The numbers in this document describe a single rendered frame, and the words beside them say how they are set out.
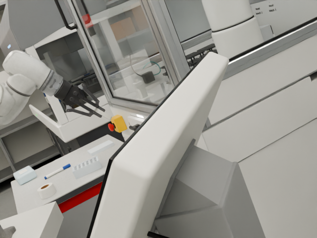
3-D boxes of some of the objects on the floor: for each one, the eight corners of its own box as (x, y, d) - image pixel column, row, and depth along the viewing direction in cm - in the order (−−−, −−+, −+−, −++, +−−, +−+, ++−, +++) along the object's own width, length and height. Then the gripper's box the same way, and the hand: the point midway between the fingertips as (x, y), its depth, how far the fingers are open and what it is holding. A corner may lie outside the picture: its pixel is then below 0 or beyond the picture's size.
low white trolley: (94, 363, 193) (18, 217, 175) (70, 296, 251) (10, 182, 232) (203, 292, 210) (144, 152, 192) (156, 245, 267) (107, 134, 249)
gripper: (50, 102, 162) (104, 133, 170) (68, 72, 163) (121, 105, 172) (47, 101, 169) (100, 131, 177) (65, 72, 170) (116, 103, 179)
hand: (103, 114), depth 173 cm, fingers closed
